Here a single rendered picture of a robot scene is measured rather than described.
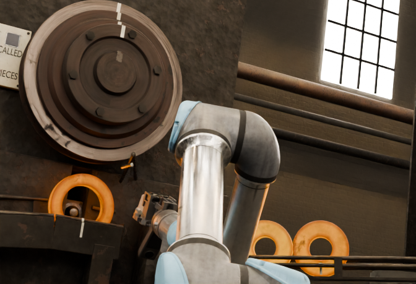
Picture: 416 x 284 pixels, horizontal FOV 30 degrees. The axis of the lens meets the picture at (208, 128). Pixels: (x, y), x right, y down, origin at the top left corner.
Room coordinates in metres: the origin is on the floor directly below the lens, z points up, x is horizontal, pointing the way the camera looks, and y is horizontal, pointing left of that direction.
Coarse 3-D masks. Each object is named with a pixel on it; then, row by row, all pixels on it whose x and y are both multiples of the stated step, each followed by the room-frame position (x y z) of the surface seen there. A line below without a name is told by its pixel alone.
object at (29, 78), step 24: (96, 0) 2.10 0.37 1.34; (48, 24) 2.05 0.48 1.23; (144, 24) 2.16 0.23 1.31; (168, 48) 2.20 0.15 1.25; (24, 72) 2.04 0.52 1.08; (24, 96) 2.10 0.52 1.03; (48, 120) 2.07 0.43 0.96; (168, 120) 2.21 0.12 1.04; (72, 144) 2.10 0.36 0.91; (144, 144) 2.19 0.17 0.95
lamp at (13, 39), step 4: (8, 32) 2.14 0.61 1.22; (8, 36) 2.14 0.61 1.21; (12, 36) 2.14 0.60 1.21; (16, 36) 2.15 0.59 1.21; (8, 40) 2.14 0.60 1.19; (12, 40) 2.14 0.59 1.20; (16, 40) 2.15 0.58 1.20; (8, 44) 2.14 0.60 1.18; (12, 44) 2.14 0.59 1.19; (16, 44) 2.15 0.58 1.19
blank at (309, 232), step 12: (300, 228) 2.14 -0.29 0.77; (312, 228) 2.13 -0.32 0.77; (324, 228) 2.13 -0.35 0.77; (336, 228) 2.12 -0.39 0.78; (300, 240) 2.14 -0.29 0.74; (312, 240) 2.14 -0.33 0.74; (336, 240) 2.12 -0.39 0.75; (300, 252) 2.14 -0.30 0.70; (336, 252) 2.12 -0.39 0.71; (348, 252) 2.11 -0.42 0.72
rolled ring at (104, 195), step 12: (72, 180) 2.13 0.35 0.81; (84, 180) 2.15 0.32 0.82; (96, 180) 2.16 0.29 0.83; (60, 192) 2.12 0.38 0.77; (96, 192) 2.18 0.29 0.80; (108, 192) 2.18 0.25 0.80; (48, 204) 2.13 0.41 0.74; (60, 204) 2.12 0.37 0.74; (108, 204) 2.18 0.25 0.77; (108, 216) 2.18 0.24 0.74
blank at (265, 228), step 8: (264, 224) 2.16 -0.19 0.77; (272, 224) 2.16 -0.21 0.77; (256, 232) 2.16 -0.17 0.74; (264, 232) 2.16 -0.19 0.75; (272, 232) 2.16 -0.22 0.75; (280, 232) 2.15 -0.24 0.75; (256, 240) 2.17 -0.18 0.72; (280, 240) 2.15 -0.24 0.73; (288, 240) 2.15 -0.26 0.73; (280, 248) 2.15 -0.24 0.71; (288, 248) 2.15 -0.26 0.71
